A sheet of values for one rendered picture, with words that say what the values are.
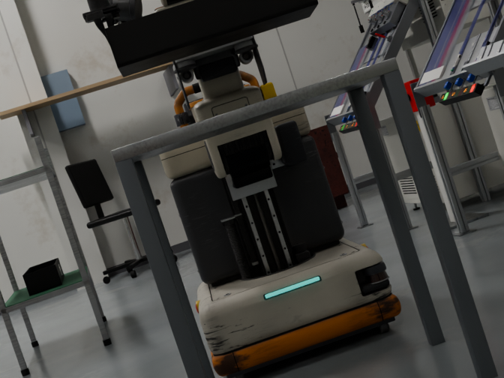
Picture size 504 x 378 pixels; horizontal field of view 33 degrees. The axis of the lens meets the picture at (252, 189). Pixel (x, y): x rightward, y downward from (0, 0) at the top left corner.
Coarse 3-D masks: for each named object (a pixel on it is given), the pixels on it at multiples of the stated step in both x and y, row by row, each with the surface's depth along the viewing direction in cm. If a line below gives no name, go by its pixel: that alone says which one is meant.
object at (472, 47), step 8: (472, 40) 357; (480, 40) 348; (488, 40) 340; (456, 48) 372; (464, 48) 361; (472, 48) 352; (480, 48) 344; (456, 56) 367; (464, 56) 358; (472, 56) 348; (448, 64) 372; (464, 64) 352; (448, 72) 367; (456, 72) 358
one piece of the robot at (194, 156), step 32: (192, 160) 295; (320, 160) 300; (192, 192) 295; (224, 192) 296; (288, 192) 298; (320, 192) 299; (192, 224) 295; (224, 224) 290; (256, 224) 293; (288, 224) 298; (320, 224) 299; (224, 256) 296; (256, 256) 296; (288, 256) 293
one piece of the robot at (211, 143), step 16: (192, 0) 267; (240, 64) 270; (208, 80) 271; (224, 80) 272; (240, 80) 273; (208, 96) 272; (224, 96) 270; (240, 96) 270; (256, 96) 270; (208, 112) 269; (224, 112) 270; (240, 128) 266; (256, 128) 267; (272, 128) 268; (208, 144) 266; (272, 144) 268; (224, 176) 271
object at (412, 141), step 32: (384, 64) 198; (288, 96) 196; (320, 96) 205; (352, 96) 239; (192, 128) 195; (224, 128) 207; (416, 128) 199; (128, 160) 194; (384, 160) 240; (416, 160) 199; (128, 192) 194; (384, 192) 240; (160, 224) 236; (448, 224) 200; (160, 256) 195; (416, 256) 242; (448, 256) 200; (160, 288) 195; (416, 288) 242; (448, 288) 204; (192, 320) 237; (480, 320) 201; (192, 352) 196; (480, 352) 201
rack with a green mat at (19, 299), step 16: (48, 160) 503; (16, 176) 416; (32, 176) 422; (48, 176) 419; (0, 192) 473; (64, 208) 505; (64, 224) 420; (0, 240) 497; (80, 256) 421; (80, 272) 421; (16, 288) 498; (64, 288) 419; (0, 304) 413; (16, 304) 414; (96, 304) 422; (32, 336) 500; (16, 352) 414
